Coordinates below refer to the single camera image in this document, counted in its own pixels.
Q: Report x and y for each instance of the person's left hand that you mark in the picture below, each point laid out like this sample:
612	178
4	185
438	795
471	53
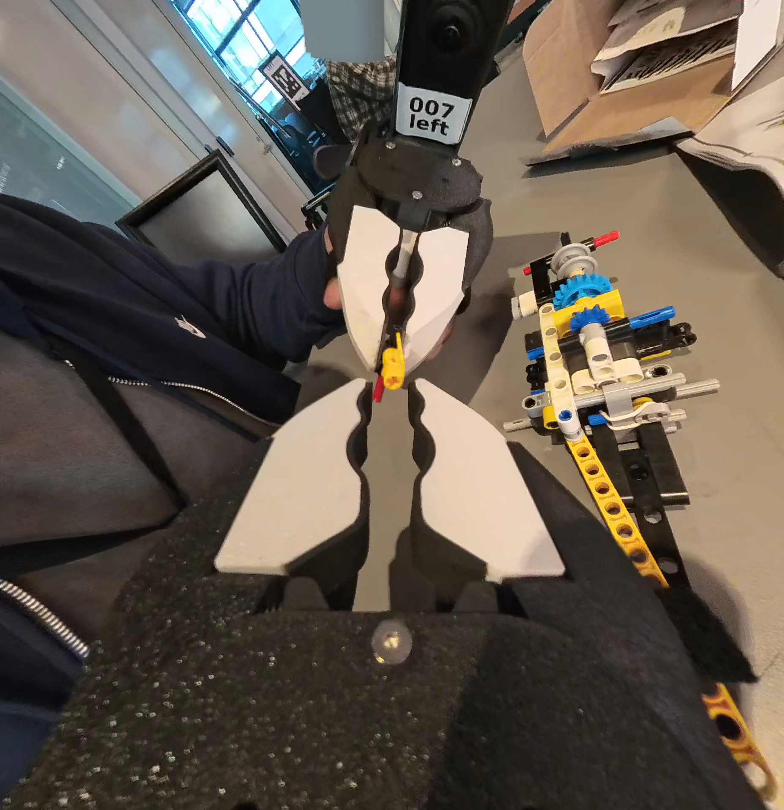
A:
332	294

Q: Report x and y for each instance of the black and white marker sign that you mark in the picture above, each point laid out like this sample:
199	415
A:
284	77

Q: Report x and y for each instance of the brown cardboard box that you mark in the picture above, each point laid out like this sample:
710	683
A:
619	120

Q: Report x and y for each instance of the black framed panel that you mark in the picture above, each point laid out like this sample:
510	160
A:
202	221

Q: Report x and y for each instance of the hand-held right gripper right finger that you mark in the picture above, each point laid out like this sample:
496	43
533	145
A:
486	506

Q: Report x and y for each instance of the partly built lego vehicle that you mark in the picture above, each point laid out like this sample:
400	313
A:
610	304

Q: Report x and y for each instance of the lego instruction booklet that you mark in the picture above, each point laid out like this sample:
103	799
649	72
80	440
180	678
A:
746	145

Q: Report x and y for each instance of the navy zip jacket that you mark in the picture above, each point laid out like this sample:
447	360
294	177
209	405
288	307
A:
113	297

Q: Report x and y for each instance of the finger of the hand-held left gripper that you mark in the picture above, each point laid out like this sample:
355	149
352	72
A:
442	285
360	278

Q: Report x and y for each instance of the person's left forearm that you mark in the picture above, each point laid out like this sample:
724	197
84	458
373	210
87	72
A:
259	297

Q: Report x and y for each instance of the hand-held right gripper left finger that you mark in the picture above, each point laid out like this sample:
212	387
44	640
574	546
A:
297	500

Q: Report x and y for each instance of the yellow lego connector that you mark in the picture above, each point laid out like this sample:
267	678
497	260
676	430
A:
392	367

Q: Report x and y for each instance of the printed paper sheets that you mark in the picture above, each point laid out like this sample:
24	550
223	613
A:
664	57

